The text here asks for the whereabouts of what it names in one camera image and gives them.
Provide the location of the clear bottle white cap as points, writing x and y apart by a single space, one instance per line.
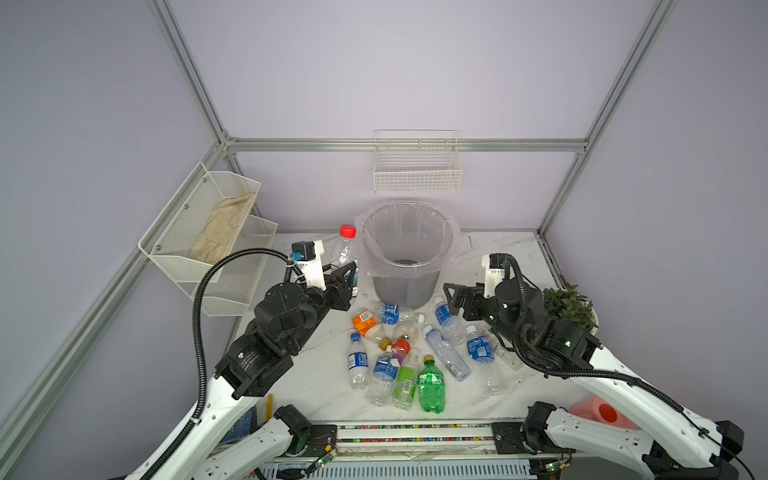
446 353

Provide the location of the lying blue label bottle top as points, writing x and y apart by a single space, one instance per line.
393 314

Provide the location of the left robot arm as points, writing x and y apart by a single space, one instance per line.
243 376

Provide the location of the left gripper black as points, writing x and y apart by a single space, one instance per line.
340 293

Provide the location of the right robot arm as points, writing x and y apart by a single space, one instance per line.
666 440

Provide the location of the orange label bottle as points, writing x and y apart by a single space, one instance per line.
368 327

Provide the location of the potted green plant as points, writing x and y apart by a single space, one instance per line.
569 305

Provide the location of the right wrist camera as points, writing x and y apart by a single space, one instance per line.
497 269

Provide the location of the pink watering can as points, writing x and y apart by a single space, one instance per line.
597 409

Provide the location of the green label red cap bottle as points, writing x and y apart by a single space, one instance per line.
406 359

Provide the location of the white mesh two-tier shelf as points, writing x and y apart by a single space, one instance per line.
168 241

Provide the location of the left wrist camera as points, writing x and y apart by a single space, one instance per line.
307 256

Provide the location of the grey bin with plastic liner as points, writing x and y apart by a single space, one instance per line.
404 246

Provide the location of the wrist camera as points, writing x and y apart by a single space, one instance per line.
307 256
497 269

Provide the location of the clear bottle green cap right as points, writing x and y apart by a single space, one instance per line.
501 353

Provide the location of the white wire wall basket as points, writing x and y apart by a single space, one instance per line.
416 161

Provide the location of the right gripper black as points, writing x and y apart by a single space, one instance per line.
470 295

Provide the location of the blue dotted glove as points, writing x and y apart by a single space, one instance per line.
241 428

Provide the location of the green soda bottle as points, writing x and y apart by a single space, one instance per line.
431 387

